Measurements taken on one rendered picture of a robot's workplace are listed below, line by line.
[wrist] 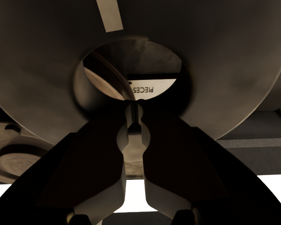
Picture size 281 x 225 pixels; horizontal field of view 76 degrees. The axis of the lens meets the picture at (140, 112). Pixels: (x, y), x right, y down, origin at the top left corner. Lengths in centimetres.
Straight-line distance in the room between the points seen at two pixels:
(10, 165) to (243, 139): 570
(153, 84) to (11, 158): 38
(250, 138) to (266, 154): 356
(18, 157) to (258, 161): 892
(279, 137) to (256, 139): 65
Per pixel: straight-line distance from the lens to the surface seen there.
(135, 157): 16
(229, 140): 574
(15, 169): 49
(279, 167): 939
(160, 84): 53
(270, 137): 631
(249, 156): 904
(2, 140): 44
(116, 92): 37
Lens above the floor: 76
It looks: 46 degrees up
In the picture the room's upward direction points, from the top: 179 degrees clockwise
